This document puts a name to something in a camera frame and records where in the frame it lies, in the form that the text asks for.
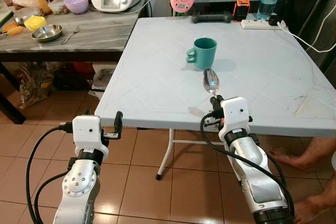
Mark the white plastic bin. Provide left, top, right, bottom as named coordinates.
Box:
left=92, top=67, right=119, bottom=99

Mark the teal ceramic mug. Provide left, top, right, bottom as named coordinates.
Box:
left=186, top=37, right=218, bottom=70

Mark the white plastic folding table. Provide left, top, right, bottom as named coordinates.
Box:
left=94, top=16, right=336, bottom=181

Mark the patterned bag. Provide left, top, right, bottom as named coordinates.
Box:
left=18, top=62, right=56, bottom=109

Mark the steel fork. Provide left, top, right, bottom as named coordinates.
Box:
left=61, top=25, right=81, bottom=45

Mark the black dumbbell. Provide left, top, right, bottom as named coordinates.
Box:
left=191, top=12, right=234, bottom=24

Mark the grey marble top table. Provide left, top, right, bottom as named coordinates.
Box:
left=0, top=8, right=142, bottom=125

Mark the white power strip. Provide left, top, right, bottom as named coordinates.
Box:
left=241, top=18, right=288, bottom=30

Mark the small steel bowl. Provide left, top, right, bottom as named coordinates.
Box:
left=31, top=24, right=64, bottom=43

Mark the orange and black device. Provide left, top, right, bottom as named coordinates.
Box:
left=234, top=0, right=250, bottom=22

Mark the bare person leg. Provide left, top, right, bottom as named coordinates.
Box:
left=267, top=136, right=336, bottom=173
left=293, top=177, right=336, bottom=224

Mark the purple bowl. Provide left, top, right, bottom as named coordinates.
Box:
left=64, top=0, right=89, bottom=15

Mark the clear glass container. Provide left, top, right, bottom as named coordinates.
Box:
left=13, top=7, right=33, bottom=25

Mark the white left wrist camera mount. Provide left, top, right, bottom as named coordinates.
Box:
left=72, top=115, right=108, bottom=156

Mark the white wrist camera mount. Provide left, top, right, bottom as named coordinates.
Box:
left=220, top=97, right=250, bottom=133
left=72, top=115, right=108, bottom=156

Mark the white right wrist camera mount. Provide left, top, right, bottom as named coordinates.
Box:
left=220, top=97, right=250, bottom=133

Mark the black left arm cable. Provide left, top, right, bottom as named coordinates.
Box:
left=25, top=123, right=74, bottom=224

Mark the white power cable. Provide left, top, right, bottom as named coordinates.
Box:
left=278, top=5, right=336, bottom=54

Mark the orange handled utensil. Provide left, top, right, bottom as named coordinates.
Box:
left=2, top=22, right=19, bottom=31
left=0, top=26, right=25, bottom=38

